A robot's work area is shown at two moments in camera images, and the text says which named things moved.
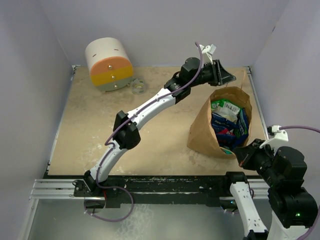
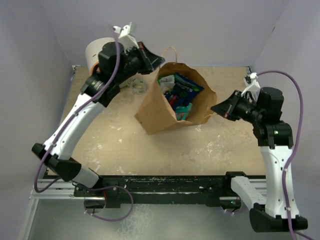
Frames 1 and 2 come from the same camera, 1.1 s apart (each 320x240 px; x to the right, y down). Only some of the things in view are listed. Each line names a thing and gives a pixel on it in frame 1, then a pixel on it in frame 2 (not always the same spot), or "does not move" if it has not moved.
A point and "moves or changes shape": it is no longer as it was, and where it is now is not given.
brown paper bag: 202,136 -> 155,114
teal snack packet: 227,152 -> 182,112
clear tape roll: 138,86 does not move
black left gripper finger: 224,76 -> 155,61
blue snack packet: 242,128 moves or changes shape
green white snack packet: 226,109 moves or changes shape
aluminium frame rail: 49,188 does not move
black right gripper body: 257,157 -> 242,108
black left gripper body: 210,74 -> 140,63
